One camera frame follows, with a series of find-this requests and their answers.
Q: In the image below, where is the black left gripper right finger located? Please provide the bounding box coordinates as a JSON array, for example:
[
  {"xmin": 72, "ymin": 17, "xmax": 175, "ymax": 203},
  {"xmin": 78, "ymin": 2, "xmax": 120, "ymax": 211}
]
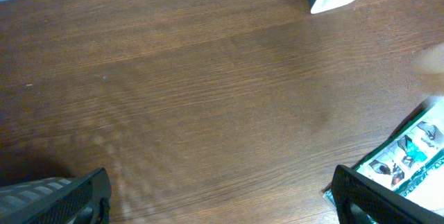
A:
[{"xmin": 331, "ymin": 165, "xmax": 443, "ymax": 224}]

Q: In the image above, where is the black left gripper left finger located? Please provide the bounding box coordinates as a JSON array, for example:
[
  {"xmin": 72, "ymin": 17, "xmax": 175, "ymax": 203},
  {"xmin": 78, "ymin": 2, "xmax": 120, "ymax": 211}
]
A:
[{"xmin": 1, "ymin": 168, "xmax": 112, "ymax": 224}]

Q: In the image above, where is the green white package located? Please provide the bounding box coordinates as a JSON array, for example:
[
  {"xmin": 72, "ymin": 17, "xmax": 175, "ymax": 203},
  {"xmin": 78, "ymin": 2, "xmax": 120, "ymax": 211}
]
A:
[{"xmin": 323, "ymin": 96, "xmax": 443, "ymax": 217}]

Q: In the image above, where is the white tube with gold cap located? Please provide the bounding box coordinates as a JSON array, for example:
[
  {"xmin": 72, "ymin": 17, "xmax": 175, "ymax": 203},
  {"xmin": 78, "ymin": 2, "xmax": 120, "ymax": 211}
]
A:
[{"xmin": 413, "ymin": 43, "xmax": 443, "ymax": 74}]

